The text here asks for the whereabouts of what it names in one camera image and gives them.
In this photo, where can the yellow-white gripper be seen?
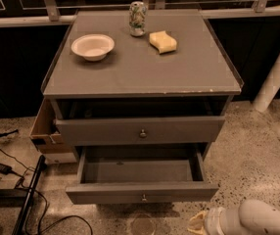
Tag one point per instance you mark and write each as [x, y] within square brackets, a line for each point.
[212, 221]

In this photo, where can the grey drawer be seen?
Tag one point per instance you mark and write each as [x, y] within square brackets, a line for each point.
[131, 121]
[129, 174]

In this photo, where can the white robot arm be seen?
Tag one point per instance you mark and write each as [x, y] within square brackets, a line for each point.
[252, 217]

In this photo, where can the grey top drawer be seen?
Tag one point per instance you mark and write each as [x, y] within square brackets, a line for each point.
[131, 121]

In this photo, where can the grey drawer cabinet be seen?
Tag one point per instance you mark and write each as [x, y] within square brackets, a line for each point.
[199, 67]

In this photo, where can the white diagonal pole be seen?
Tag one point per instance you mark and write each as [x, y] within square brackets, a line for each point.
[269, 88]

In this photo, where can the black bar on floor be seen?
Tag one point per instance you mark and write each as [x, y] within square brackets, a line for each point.
[28, 196]

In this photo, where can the yellow sponge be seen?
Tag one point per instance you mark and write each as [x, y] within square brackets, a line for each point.
[163, 42]

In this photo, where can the cardboard box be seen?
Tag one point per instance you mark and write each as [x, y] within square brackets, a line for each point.
[47, 139]

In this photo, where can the white paper bowl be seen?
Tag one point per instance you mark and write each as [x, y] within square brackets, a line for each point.
[93, 47]

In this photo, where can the black power adapter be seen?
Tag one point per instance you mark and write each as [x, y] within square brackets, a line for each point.
[5, 169]

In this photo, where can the floral drink can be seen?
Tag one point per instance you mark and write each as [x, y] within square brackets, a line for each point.
[137, 16]

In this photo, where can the metal railing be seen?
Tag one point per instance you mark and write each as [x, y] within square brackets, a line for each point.
[48, 7]

